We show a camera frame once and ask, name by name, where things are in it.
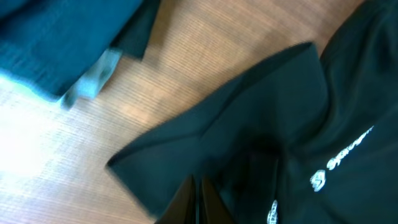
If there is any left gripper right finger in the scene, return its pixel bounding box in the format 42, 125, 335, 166
199, 177, 236, 224

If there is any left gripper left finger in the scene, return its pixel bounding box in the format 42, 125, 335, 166
155, 175, 196, 224

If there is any black polo shirt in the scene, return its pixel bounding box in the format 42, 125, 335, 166
106, 0, 397, 223

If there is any folded light grey garment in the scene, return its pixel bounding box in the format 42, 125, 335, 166
58, 48, 122, 110

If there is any folded black garment in stack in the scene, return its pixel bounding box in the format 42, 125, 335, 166
111, 0, 161, 60

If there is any folded navy blue garment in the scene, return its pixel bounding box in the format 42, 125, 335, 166
1, 0, 142, 100

